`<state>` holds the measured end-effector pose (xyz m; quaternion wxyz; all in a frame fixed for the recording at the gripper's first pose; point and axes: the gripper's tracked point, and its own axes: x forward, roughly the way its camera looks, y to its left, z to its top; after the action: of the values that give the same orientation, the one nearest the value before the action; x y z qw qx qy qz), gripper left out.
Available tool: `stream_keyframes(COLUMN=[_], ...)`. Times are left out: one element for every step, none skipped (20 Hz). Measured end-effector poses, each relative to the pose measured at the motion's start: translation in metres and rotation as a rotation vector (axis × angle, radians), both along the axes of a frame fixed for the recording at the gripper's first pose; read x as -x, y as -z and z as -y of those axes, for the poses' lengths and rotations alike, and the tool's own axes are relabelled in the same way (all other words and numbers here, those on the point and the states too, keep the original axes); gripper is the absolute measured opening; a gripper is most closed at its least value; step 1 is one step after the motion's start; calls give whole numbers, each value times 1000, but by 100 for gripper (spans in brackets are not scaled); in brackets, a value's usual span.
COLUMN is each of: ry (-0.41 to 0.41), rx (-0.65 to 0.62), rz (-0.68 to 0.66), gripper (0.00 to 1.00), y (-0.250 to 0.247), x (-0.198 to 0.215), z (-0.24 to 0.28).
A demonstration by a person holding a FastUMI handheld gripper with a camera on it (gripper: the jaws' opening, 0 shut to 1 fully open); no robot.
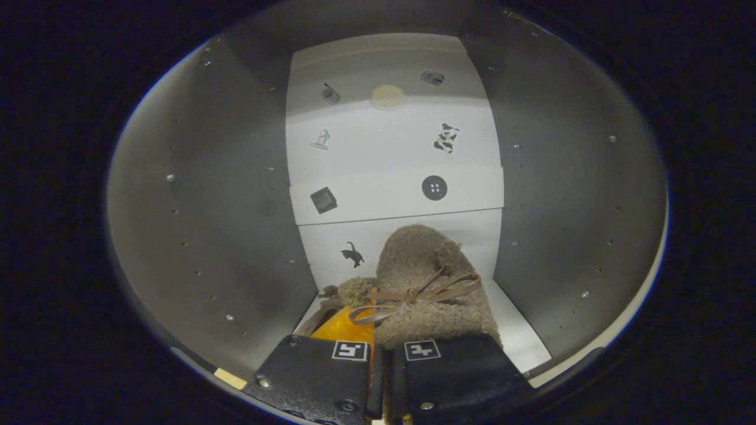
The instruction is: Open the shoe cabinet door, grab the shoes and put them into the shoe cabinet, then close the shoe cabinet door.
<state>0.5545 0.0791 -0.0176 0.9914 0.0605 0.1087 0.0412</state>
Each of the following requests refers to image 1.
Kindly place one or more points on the grey shoe cabinet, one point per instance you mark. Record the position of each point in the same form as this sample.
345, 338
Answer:
207, 206

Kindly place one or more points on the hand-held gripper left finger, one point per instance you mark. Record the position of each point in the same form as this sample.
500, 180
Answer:
313, 378

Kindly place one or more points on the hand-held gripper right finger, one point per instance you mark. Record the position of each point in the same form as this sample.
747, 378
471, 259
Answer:
460, 378

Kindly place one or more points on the brown fuzzy shoe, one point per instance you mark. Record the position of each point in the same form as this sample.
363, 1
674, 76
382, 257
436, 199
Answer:
425, 265

